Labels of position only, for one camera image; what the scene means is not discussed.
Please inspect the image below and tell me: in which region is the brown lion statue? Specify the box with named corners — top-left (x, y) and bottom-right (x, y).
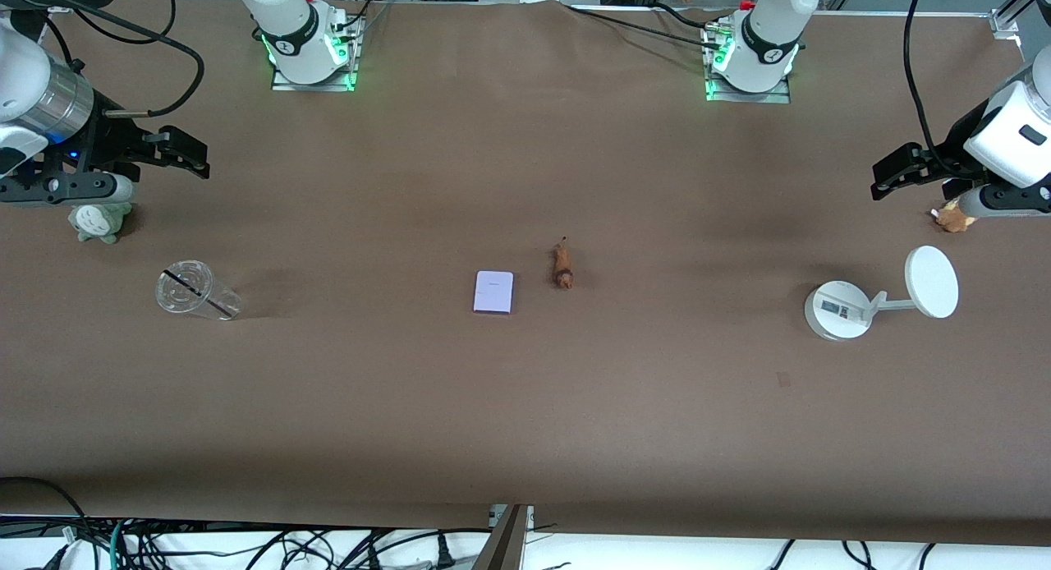
top-left (551, 236), bottom-right (577, 290)

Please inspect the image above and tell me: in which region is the brown hamster plush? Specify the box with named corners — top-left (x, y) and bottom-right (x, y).
top-left (930, 199), bottom-right (980, 233)

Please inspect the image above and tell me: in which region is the grey-green totoro plush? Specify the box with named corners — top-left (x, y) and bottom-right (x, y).
top-left (67, 200), bottom-right (134, 245)

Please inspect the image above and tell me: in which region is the black straw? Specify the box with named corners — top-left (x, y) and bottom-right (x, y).
top-left (163, 269), bottom-right (232, 318)

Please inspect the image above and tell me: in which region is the clear plastic cup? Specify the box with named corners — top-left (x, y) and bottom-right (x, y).
top-left (156, 260), bottom-right (244, 321)

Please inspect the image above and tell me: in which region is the white round-base stand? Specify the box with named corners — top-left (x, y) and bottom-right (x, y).
top-left (803, 246), bottom-right (960, 342)

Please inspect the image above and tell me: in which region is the brown table cover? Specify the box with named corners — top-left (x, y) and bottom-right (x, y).
top-left (0, 0), bottom-right (1051, 531)

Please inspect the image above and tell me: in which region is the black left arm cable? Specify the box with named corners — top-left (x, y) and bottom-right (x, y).
top-left (903, 0), bottom-right (957, 156)

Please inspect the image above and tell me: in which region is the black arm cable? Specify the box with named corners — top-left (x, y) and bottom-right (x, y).
top-left (0, 0), bottom-right (206, 119)
top-left (903, 0), bottom-right (957, 156)

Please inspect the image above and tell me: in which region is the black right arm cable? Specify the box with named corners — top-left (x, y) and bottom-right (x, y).
top-left (0, 0), bottom-right (206, 119)

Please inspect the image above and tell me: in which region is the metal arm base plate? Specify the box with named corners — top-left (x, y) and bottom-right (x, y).
top-left (703, 21), bottom-right (792, 105)
top-left (271, 13), bottom-right (362, 93)

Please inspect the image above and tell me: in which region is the aluminium corner bracket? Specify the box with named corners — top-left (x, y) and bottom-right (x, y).
top-left (989, 0), bottom-right (1037, 39)

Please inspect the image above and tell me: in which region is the black cable on table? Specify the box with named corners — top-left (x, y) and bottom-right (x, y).
top-left (565, 3), bottom-right (727, 52)

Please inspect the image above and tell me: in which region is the black looped floor cable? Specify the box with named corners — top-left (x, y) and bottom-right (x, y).
top-left (0, 476), bottom-right (89, 546)

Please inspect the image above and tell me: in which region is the aluminium frame profile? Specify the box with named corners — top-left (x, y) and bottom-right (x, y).
top-left (472, 504), bottom-right (535, 570)

